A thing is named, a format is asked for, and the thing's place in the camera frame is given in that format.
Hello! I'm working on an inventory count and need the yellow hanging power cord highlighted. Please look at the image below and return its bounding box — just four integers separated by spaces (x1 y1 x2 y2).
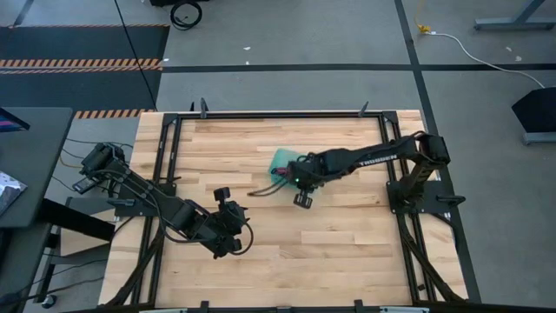
414 0 434 36

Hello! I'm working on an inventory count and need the translucent teal plastic bin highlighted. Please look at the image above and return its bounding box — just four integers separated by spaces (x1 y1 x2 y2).
268 147 306 189

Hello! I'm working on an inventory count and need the black stand base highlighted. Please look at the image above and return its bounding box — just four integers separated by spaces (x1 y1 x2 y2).
511 86 556 147

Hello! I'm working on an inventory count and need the printed paper sheet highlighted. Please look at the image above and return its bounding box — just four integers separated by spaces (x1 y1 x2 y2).
0 170 29 217

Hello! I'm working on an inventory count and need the black desk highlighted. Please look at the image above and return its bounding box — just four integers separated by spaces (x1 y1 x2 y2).
0 105 116 313

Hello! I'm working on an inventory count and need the white floor cable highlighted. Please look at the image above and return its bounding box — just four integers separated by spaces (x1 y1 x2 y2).
427 30 546 90

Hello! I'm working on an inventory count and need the black computer monitor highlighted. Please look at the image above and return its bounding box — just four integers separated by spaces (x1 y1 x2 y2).
0 107 31 134

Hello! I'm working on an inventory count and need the black hazard striped floor mat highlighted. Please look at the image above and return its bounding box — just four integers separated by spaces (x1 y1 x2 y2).
0 23 171 121

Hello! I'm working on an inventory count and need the black aluminium table frame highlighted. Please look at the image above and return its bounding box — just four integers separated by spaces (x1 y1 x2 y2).
103 98 483 313

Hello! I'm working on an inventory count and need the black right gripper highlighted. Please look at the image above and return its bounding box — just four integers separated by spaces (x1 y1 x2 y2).
274 158 332 193

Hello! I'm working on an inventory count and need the grey metal table leg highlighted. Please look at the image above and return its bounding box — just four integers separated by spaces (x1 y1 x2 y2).
473 0 556 32

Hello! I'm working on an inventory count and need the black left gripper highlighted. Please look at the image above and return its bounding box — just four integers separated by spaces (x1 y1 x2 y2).
196 201 251 261

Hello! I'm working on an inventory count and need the coiled black floor cable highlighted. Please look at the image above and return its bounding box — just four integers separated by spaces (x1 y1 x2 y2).
169 0 204 32

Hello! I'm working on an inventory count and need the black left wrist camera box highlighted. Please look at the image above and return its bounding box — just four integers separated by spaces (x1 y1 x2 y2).
213 186 232 206

